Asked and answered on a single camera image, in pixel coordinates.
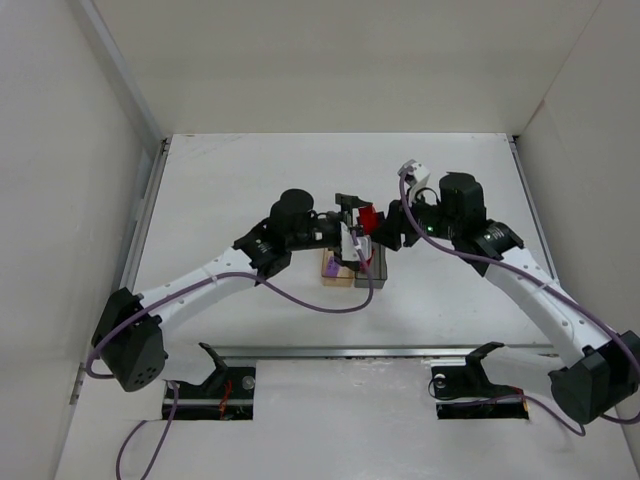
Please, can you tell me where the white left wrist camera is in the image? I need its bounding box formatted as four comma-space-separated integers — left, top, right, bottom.
335, 222, 373, 269

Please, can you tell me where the aluminium rail right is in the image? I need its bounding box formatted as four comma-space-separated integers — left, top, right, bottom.
507, 135, 561, 287

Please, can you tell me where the purple lego brick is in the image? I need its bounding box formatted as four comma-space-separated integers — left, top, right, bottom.
324, 256, 341, 278

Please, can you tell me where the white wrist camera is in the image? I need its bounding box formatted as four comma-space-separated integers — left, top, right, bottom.
398, 160, 431, 206
335, 222, 373, 269

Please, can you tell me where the aluminium rail front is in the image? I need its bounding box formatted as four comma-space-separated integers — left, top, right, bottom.
199, 342, 584, 361

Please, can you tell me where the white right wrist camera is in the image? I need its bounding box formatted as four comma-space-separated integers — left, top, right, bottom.
398, 160, 431, 206

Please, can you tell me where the aluminium rail left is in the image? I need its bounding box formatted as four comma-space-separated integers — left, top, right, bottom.
111, 138, 171, 319

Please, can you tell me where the wooden tray container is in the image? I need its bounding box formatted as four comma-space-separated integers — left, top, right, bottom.
321, 249, 355, 288

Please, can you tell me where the red lego brick assembly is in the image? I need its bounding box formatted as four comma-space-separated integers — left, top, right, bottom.
358, 205, 379, 235

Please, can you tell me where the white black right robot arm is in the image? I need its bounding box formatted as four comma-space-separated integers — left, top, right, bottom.
371, 163, 639, 426

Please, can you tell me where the aluminium rail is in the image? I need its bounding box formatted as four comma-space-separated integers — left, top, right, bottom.
199, 342, 584, 361
507, 135, 561, 287
111, 138, 171, 319

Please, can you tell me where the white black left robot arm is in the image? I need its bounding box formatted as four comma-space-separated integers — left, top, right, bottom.
85, 189, 373, 392

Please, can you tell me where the grey plastic container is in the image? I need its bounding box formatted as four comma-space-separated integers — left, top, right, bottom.
353, 243, 388, 290

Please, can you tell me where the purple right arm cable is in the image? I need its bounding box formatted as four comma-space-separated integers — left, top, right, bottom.
397, 169, 640, 437

